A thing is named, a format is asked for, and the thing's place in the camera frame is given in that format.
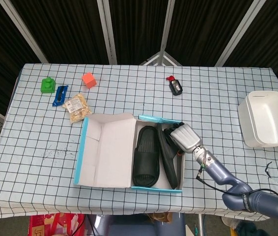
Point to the checked light blue tablecloth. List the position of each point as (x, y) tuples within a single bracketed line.
[(31, 172)]

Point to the black bottle with red cap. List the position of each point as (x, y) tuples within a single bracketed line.
[(175, 87)]

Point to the dark folding screen white frames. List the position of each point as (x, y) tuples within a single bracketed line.
[(107, 37)]

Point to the red patterned bag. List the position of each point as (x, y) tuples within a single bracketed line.
[(55, 225)]

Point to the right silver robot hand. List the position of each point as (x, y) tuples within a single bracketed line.
[(186, 138)]

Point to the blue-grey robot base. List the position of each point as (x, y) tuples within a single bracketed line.
[(134, 227)]

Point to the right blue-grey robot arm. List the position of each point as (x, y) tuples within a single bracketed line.
[(217, 172)]

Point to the black slipper with tag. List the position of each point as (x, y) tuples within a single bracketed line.
[(146, 159)]

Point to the metal screen foot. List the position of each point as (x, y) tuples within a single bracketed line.
[(160, 57)]

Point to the light blue shoe box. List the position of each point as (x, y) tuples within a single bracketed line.
[(112, 152)]

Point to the brown paper bag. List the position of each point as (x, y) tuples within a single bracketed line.
[(161, 217)]

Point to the orange cube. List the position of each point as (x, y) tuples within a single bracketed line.
[(89, 80)]

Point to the white plastic bin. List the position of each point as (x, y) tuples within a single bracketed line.
[(266, 118), (243, 123)]

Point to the blue snack wrapper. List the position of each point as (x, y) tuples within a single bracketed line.
[(60, 96)]

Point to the green toy block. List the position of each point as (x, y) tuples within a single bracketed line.
[(47, 86)]

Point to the dark teal fabric bundle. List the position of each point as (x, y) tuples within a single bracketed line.
[(249, 229)]

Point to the clear bag of nuts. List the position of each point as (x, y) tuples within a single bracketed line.
[(76, 107)]

